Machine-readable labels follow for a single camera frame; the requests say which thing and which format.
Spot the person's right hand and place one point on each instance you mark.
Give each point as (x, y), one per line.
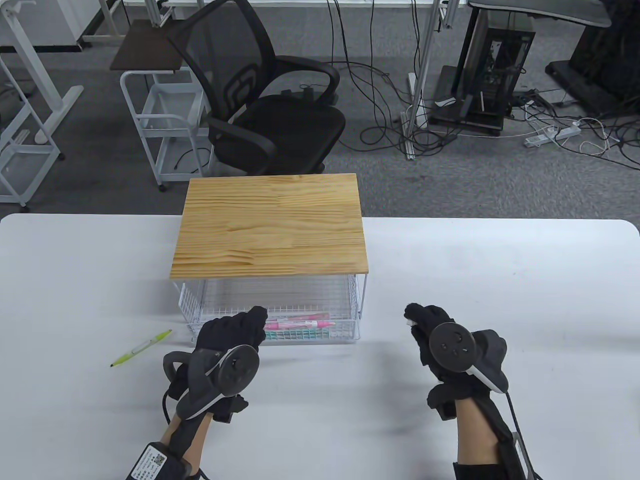
(425, 320)

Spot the person's left hand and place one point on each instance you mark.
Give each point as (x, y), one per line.
(225, 330)

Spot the pink double-ended highlighter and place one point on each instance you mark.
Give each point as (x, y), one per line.
(300, 325)
(300, 316)

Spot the green double-ended highlighter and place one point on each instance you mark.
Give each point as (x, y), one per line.
(142, 346)

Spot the person's right forearm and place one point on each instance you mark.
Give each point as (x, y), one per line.
(472, 435)

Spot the person's left forearm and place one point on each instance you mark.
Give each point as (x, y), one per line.
(202, 435)

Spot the black grey tracker controller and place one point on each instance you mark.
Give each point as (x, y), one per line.
(452, 345)
(235, 367)

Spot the black mesh office chair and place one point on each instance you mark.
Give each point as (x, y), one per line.
(280, 125)

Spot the white metal cart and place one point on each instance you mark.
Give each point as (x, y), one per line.
(160, 120)

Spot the white power strip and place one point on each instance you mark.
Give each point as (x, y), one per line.
(550, 135)

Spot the black computer tower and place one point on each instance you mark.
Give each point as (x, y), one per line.
(500, 65)

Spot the brown side table top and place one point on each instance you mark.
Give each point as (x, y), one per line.
(145, 50)

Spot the black equipment stand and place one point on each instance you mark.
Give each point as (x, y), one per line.
(600, 60)

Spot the grey desk top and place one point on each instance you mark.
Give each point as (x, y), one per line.
(550, 12)

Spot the white desk leg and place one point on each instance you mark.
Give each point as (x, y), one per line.
(30, 55)

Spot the white cabinet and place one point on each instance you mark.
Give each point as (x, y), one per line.
(55, 22)

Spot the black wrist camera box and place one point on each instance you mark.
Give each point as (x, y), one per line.
(517, 460)
(150, 462)

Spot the aluminium profile post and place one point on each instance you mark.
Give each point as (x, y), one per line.
(422, 65)

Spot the aluminium desk frame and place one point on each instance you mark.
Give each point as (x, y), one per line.
(161, 14)

